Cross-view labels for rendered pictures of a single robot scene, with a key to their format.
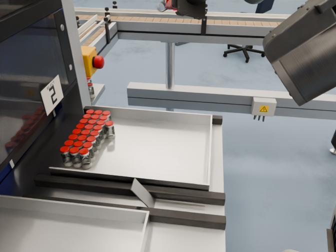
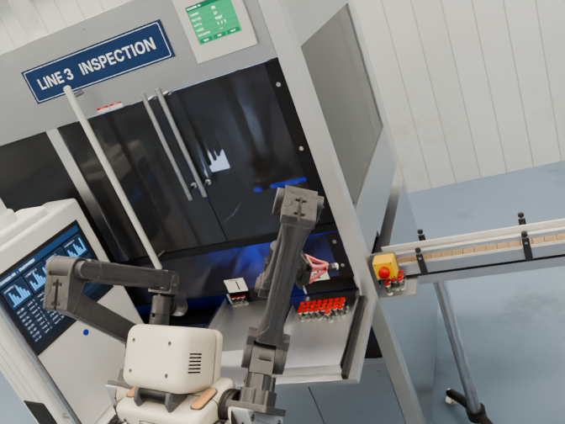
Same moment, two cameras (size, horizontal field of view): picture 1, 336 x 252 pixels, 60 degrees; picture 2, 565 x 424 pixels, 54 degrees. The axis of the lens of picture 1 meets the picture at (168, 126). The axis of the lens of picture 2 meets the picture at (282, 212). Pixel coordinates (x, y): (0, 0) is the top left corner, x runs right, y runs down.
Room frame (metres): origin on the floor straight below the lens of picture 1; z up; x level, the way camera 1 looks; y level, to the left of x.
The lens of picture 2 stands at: (1.09, -1.44, 2.03)
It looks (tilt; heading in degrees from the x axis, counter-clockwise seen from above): 22 degrees down; 108
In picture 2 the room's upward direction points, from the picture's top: 21 degrees counter-clockwise
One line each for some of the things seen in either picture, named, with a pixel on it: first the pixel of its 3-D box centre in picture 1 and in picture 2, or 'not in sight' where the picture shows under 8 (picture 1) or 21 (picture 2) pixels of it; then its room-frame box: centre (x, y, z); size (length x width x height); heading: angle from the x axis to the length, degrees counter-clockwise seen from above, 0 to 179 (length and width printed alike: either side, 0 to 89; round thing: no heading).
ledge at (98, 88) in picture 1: (79, 94); (399, 286); (0.86, 0.30, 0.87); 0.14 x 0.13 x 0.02; 82
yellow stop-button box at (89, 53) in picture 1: (83, 61); (385, 265); (0.84, 0.26, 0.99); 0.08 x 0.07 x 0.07; 82
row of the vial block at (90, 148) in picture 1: (97, 137); (321, 313); (0.57, 0.18, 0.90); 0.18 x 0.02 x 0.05; 172
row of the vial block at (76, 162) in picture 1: (88, 136); (323, 310); (0.58, 0.20, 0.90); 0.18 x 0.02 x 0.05; 172
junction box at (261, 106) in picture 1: (263, 106); not in sight; (1.38, -0.53, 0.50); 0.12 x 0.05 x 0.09; 82
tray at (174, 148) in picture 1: (140, 143); (314, 335); (0.56, 0.07, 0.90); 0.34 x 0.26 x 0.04; 82
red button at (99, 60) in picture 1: (97, 62); (384, 272); (0.83, 0.21, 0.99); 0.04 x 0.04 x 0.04; 82
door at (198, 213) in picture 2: not in sight; (144, 184); (0.06, 0.35, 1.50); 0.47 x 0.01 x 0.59; 172
